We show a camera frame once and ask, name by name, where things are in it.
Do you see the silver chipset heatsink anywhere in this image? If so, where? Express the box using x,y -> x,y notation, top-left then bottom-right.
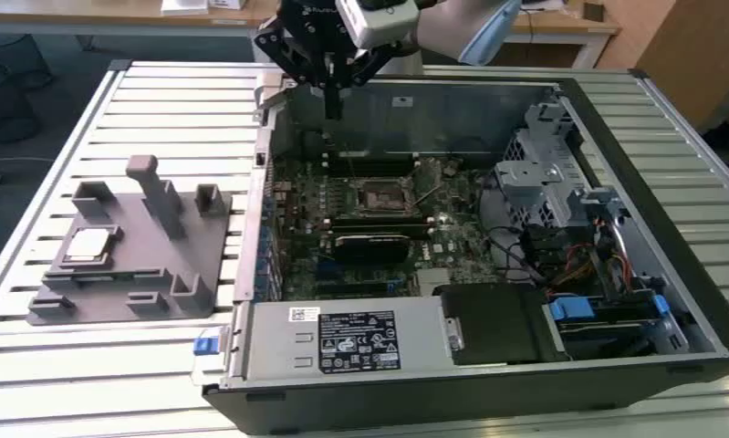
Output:
413,267 -> 456,293

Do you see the blue case latch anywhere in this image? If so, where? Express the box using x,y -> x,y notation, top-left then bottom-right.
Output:
190,335 -> 220,358

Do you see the black drive box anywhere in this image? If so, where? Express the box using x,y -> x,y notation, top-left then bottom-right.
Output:
433,282 -> 568,367

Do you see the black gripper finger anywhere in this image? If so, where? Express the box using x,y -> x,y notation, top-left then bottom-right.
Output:
252,16 -> 336,120
330,42 -> 402,120

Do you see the silver power supply with label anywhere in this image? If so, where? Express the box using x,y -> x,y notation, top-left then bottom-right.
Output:
226,297 -> 452,381

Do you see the CPU socket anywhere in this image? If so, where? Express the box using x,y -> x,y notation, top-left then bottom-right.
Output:
352,177 -> 414,215

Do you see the blue disk carrier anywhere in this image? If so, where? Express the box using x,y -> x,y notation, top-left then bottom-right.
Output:
548,295 -> 597,328

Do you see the wooden cabinet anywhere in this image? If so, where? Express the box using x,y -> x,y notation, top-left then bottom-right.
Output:
594,0 -> 729,133

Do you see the silver metal drive cage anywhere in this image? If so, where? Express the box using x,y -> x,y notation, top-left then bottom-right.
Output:
494,102 -> 588,229

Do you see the green RAM stick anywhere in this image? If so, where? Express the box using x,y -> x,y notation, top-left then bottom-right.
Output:
74,270 -> 160,282

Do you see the black graphics card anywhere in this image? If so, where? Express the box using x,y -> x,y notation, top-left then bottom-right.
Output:
330,234 -> 412,266

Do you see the green motherboard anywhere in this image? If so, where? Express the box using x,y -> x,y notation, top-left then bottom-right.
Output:
265,152 -> 505,302

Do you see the black open PC case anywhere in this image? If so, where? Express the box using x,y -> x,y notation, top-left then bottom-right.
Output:
200,68 -> 729,437

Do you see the grey plastic parts rack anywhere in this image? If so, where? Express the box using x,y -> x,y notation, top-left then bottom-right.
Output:
22,153 -> 234,328

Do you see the yellow orange wire bundle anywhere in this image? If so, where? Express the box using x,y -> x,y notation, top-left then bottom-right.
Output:
549,255 -> 637,287

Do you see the white black-faced wrist camera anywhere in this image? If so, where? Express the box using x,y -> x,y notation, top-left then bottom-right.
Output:
334,0 -> 421,50

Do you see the silver square CPU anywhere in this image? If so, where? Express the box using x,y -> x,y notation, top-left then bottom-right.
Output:
62,227 -> 114,262

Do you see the wooden desk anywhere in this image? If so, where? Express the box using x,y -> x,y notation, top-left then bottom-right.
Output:
246,0 -> 622,69
0,0 -> 273,40

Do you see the black wire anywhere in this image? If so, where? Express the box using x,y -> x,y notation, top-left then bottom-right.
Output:
484,225 -> 545,287

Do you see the metal socket cover frame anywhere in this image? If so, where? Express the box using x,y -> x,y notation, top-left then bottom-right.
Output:
402,157 -> 449,214

